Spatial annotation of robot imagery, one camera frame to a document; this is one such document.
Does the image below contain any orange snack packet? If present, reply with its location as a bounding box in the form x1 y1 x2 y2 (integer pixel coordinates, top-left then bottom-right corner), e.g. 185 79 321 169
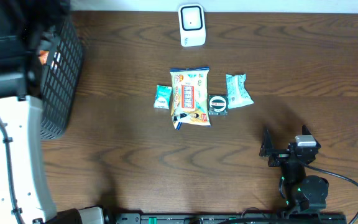
39 50 49 65

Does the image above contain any black round-logo snack packet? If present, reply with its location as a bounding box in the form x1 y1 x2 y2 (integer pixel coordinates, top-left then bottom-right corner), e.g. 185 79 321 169
208 95 228 116

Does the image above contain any yellow snack bag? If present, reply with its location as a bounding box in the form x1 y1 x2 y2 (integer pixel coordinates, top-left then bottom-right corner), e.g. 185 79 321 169
170 67 211 130

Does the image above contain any light green snack packet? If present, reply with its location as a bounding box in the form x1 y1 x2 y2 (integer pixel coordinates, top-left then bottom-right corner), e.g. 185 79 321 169
226 74 254 109

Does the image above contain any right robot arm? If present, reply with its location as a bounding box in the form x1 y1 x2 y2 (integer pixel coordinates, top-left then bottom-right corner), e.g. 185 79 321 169
259 125 329 219

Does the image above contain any white barcode scanner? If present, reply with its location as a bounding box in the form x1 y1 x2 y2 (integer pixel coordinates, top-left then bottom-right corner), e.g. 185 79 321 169
178 4 206 47

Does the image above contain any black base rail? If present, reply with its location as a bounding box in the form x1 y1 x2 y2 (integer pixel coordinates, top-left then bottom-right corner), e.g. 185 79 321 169
114 212 347 224

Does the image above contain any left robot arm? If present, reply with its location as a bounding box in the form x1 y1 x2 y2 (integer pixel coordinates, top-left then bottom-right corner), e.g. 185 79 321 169
0 1 110 223

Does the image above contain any green tissue packet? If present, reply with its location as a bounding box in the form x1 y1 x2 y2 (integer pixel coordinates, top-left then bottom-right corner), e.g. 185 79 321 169
154 85 172 110

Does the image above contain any dark grey plastic basket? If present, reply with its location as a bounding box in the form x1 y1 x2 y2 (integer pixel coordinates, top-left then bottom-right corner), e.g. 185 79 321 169
38 16 84 140

